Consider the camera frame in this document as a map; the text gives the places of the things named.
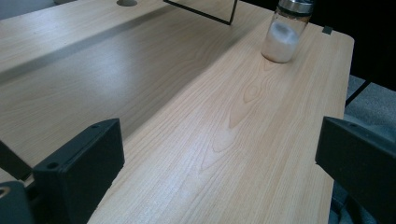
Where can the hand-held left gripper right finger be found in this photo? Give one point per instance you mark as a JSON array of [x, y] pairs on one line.
[[361, 158]]

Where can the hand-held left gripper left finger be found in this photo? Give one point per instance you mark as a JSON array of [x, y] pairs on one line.
[[81, 168]]

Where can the glass jar with white powder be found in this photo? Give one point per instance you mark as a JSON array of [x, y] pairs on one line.
[[281, 37]]

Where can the small black table clip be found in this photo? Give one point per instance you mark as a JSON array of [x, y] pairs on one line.
[[327, 30]]

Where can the grey round grommet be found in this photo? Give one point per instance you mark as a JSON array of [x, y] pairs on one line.
[[126, 2]]

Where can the black framed wooden board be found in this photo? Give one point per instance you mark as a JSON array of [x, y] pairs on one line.
[[211, 7]]

